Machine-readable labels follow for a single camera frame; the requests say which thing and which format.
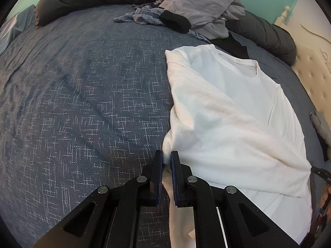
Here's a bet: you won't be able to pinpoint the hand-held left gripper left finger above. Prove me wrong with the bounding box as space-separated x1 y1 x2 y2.
34 150 164 248

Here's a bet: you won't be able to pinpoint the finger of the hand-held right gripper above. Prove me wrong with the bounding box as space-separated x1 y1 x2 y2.
311 166 331 184

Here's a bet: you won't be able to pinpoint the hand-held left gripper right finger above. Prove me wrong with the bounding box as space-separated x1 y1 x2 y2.
170 150 300 248

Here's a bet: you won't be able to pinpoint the white long-sleeved shirt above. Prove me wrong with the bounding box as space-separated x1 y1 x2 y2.
162 44 313 248

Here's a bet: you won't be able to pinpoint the folded grey clothes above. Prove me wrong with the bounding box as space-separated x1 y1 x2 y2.
310 110 331 162

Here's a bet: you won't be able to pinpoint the cream tufted headboard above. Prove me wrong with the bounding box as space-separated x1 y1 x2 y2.
273 5 331 125

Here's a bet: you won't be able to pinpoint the bed with blue sheet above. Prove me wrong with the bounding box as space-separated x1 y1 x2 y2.
0 4 321 248

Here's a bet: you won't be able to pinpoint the black garment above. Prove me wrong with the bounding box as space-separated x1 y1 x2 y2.
210 32 250 60

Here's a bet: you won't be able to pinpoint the blue striped cloth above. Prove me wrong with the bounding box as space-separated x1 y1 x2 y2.
113 4 210 42

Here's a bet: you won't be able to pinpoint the grey jacket with black cuffs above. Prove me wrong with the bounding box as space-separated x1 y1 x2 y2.
144 0 246 41

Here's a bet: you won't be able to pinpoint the light blue blanket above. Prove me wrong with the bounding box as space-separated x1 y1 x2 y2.
0 4 37 55

